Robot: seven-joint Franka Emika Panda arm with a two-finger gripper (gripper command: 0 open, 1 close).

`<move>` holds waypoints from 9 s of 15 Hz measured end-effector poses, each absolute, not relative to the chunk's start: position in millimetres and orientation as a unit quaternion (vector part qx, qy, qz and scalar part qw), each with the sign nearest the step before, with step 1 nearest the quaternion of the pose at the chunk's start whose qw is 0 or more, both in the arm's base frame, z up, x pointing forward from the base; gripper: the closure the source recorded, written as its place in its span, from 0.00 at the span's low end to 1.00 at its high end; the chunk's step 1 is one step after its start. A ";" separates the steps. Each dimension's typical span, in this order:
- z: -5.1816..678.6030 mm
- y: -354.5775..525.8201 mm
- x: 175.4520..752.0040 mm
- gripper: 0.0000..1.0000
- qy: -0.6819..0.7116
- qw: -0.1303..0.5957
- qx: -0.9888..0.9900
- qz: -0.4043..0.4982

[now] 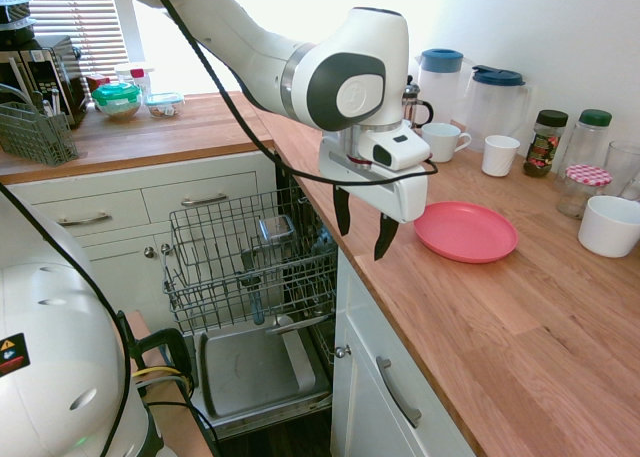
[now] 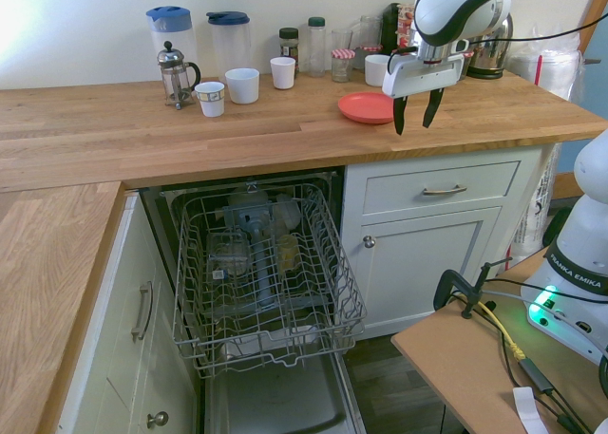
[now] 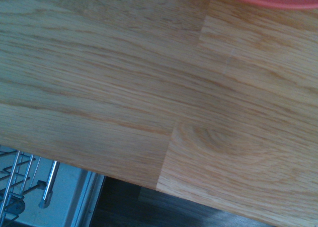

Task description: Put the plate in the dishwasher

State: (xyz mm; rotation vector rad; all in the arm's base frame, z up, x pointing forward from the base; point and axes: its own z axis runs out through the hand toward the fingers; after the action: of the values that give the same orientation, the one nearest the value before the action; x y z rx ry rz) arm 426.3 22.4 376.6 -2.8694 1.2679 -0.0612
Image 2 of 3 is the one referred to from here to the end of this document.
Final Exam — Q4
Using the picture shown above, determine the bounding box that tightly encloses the clear glass food container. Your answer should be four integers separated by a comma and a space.
205, 231, 252, 279

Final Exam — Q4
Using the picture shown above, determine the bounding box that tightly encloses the steel dishwasher door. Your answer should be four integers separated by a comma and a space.
202, 343, 368, 434

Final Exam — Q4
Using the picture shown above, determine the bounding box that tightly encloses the clear pitcher dark blue lid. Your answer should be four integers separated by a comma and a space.
205, 10, 253, 82

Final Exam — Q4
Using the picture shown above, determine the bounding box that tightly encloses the stainless steel kettle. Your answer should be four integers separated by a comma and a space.
465, 12, 515, 81

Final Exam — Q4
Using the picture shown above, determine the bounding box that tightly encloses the tall empty glass jar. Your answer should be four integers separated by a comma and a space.
358, 14, 384, 48

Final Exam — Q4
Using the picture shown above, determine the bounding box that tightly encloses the black packet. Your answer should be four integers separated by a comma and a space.
381, 2, 403, 56

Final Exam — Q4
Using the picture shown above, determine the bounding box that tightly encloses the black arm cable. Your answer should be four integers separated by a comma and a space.
387, 14, 608, 77

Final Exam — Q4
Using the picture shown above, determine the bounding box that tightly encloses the yellow cable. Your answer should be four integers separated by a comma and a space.
477, 300, 529, 361

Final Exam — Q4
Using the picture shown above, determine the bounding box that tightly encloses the patterned paper cup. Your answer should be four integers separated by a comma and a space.
194, 81, 226, 118

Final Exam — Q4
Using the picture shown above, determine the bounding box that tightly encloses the yellow plastic cup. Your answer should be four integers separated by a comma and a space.
275, 234, 301, 271

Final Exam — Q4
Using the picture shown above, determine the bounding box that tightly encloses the red printed carton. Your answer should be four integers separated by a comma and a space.
396, 3, 419, 51

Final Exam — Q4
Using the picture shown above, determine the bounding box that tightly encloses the clear bottle green lid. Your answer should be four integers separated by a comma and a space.
306, 16, 328, 78

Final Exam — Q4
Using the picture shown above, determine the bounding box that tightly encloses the grey cable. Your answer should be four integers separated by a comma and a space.
482, 289, 574, 322

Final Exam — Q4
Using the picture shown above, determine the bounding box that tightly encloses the clear drinking glass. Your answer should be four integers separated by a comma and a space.
330, 28, 354, 54

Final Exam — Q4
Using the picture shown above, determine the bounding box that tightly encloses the white bowl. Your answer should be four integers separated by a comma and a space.
364, 53, 394, 88

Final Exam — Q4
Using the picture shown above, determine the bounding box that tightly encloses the clear pitcher light blue lid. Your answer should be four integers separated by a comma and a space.
144, 6, 198, 83

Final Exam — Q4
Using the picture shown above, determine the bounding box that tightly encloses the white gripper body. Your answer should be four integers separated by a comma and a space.
382, 52, 466, 99

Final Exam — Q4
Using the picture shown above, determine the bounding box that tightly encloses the wide white cup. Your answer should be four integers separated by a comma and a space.
224, 67, 261, 105

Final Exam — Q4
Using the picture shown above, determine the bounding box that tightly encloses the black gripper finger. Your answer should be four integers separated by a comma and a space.
423, 87, 447, 129
392, 95, 409, 137

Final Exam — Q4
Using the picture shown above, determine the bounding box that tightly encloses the red plastic plate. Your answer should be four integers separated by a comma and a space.
337, 91, 397, 125

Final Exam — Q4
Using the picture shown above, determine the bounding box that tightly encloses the glass jar red checked lid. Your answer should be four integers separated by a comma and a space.
352, 44, 384, 70
330, 47, 357, 84

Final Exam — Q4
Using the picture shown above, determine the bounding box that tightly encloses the small white cup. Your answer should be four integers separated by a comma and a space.
269, 56, 297, 91

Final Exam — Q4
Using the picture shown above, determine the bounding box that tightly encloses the glass French press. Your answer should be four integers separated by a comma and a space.
157, 40, 202, 111

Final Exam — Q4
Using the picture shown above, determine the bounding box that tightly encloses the dark spice jar black lid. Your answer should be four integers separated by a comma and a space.
277, 27, 300, 75

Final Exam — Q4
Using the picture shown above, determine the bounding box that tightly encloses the black adapter with cables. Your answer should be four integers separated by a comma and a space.
497, 327, 598, 434

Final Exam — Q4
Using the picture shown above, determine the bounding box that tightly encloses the grey dishwasher spray tube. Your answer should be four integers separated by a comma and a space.
221, 203, 282, 312

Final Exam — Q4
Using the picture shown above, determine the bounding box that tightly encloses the black metal clamp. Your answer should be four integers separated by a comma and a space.
433, 256, 515, 322

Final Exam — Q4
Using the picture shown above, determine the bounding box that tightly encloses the grey wire dishwasher rack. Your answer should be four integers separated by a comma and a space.
171, 180, 368, 379

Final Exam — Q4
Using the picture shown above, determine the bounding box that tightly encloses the metal drawer handle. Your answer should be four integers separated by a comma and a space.
130, 281, 155, 343
422, 183, 468, 198

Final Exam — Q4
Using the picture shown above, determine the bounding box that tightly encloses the white paper label strip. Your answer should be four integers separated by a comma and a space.
511, 387, 548, 434

